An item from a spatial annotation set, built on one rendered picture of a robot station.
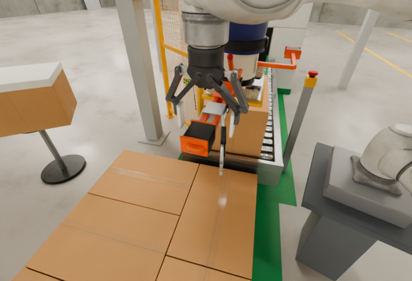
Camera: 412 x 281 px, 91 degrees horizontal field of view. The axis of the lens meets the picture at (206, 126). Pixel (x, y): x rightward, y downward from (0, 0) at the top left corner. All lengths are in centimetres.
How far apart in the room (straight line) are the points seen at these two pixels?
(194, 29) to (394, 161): 92
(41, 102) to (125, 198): 100
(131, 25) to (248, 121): 130
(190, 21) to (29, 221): 213
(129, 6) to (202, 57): 162
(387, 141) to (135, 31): 184
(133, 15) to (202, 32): 162
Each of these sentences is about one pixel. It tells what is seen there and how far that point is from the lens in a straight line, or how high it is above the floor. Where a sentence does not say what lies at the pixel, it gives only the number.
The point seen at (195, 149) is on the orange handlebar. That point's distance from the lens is 50.
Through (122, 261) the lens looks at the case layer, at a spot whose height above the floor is 54.
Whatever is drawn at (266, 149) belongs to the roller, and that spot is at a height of 54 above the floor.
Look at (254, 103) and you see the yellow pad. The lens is 95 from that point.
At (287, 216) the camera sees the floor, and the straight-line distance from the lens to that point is 195.
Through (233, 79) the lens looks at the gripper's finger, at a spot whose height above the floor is 142.
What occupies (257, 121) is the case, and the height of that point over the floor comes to 88.
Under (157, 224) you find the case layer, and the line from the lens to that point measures 120.
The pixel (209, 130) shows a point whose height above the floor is 126.
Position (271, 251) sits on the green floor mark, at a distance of 177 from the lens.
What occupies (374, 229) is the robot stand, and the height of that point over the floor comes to 75.
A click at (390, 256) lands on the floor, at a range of 214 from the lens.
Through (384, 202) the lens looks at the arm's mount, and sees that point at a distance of 116.
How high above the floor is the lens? 158
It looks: 36 degrees down
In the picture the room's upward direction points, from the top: straight up
